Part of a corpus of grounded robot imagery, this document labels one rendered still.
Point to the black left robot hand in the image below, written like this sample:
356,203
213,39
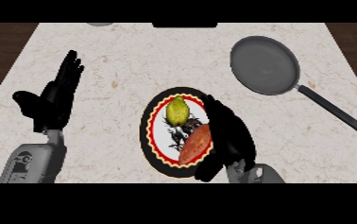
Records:
55,98

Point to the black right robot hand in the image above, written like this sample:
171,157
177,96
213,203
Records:
230,133

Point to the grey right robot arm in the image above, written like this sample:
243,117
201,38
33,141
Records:
252,172

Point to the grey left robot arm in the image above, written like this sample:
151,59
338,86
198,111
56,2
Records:
33,160

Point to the orange sweet potato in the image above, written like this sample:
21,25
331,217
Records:
195,144

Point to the black and red patterned plate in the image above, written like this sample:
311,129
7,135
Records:
159,130

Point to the grey frying pan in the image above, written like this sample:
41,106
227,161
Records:
267,65

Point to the yellow-green pear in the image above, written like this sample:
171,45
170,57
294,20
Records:
177,112

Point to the grey round object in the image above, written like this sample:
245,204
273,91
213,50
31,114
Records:
99,24

